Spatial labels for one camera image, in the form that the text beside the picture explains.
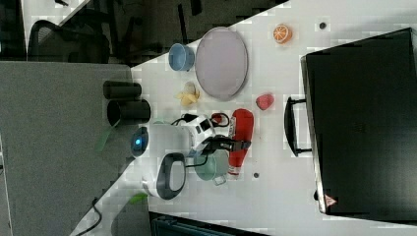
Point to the black office chair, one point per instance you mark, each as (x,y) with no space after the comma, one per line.
(51,43)

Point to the black cylinder container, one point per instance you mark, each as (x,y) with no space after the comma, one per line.
(121,90)

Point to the red ketchup bottle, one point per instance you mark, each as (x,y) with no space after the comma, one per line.
(241,130)

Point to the purple round plate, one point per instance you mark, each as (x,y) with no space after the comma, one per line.
(221,63)

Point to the black pan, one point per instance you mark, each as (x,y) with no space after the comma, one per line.
(128,112)

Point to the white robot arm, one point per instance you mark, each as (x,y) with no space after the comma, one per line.
(160,151)

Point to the silver toaster oven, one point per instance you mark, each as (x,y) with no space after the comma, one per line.
(361,107)

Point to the blue cup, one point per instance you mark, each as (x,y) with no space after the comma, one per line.
(181,57)

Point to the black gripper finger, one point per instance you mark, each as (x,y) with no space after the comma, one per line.
(238,145)

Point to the green object at edge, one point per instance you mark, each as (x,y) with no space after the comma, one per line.
(137,198)

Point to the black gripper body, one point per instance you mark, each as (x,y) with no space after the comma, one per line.
(215,143)

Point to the green mug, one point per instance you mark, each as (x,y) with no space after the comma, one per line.
(215,169)

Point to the red strawberry toy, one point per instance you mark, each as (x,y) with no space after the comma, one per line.
(265,101)

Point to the orange slice toy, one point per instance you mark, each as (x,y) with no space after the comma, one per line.
(282,34)

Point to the peeled banana toy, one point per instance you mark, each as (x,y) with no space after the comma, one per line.
(189,95)

